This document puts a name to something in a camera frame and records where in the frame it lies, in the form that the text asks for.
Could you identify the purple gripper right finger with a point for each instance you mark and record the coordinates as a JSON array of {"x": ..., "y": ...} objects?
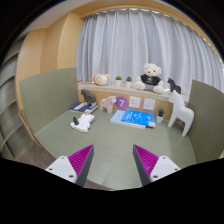
[{"x": 151, "y": 167}]

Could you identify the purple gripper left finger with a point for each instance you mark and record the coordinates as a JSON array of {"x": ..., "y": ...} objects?
[{"x": 74, "y": 168}]

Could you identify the black charger plug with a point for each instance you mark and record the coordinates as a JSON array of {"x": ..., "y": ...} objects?
[{"x": 76, "y": 121}]

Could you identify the white charger adapter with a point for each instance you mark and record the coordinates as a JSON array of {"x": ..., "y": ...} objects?
[{"x": 88, "y": 117}]

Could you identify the small potted plant on desk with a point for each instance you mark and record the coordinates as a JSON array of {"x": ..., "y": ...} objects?
[{"x": 160, "y": 115}]

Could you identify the light blue book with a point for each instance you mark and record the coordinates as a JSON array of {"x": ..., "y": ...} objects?
[{"x": 117, "y": 119}]

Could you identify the large white wooden horse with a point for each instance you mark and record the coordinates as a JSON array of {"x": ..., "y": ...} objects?
[{"x": 181, "y": 112}]

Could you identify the right green partition panel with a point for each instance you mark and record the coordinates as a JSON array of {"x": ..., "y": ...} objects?
[{"x": 207, "y": 131}]

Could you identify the green partition panel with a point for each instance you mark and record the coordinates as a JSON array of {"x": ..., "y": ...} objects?
[
  {"x": 48, "y": 95},
  {"x": 207, "y": 131}
]

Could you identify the grey bookshelf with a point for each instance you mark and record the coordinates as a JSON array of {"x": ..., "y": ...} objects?
[{"x": 15, "y": 132}]

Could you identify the dark grey wooden horse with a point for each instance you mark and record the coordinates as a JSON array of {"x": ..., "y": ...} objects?
[{"x": 88, "y": 97}]

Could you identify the purple number seven disc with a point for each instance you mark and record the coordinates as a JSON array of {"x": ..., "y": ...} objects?
[{"x": 122, "y": 103}]

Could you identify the pink wooden horse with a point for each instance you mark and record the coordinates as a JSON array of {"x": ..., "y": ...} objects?
[{"x": 107, "y": 104}]

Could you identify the left green partition panel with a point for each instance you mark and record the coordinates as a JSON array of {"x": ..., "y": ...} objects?
[{"x": 48, "y": 95}]

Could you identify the small black wooden horse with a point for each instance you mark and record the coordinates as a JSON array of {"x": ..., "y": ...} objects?
[{"x": 173, "y": 86}]

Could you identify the white teddy bear black shirt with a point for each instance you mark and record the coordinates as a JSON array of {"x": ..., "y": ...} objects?
[{"x": 150, "y": 80}]

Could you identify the small potted plant middle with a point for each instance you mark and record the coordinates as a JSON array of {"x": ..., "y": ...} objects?
[{"x": 128, "y": 82}]

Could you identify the lying plush toy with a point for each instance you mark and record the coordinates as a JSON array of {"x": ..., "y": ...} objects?
[{"x": 101, "y": 79}]

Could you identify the small potted plant left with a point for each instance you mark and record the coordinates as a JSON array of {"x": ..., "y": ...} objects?
[{"x": 118, "y": 81}]

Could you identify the white grey curtain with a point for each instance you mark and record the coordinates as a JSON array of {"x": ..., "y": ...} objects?
[{"x": 120, "y": 42}]

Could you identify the right white wall socket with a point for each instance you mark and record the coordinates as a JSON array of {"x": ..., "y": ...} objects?
[{"x": 148, "y": 104}]

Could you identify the white wall socket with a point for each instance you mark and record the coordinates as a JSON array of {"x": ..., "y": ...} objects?
[
  {"x": 134, "y": 102},
  {"x": 148, "y": 104}
]

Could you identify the left white wall socket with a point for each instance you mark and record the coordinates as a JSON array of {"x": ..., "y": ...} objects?
[{"x": 134, "y": 102}]

